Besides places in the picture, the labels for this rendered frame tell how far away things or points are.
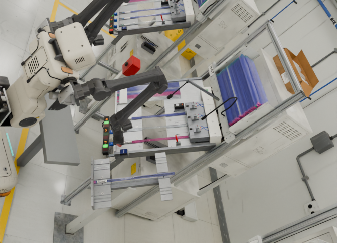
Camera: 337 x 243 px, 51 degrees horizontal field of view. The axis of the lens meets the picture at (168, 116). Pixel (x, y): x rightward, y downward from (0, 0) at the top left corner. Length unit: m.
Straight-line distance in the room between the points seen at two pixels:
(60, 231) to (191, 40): 2.14
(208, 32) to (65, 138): 1.85
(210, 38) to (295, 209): 1.88
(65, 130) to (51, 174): 0.63
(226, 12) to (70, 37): 1.97
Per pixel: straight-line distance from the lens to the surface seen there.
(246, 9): 3.55
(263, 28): 2.76
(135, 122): 2.64
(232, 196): 4.22
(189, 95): 2.80
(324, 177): 3.66
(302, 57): 2.95
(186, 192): 2.99
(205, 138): 2.47
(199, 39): 3.64
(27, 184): 2.93
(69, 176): 3.13
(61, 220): 2.92
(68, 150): 2.44
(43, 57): 1.91
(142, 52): 3.76
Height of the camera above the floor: 2.39
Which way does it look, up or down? 32 degrees down
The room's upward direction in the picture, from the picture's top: 51 degrees clockwise
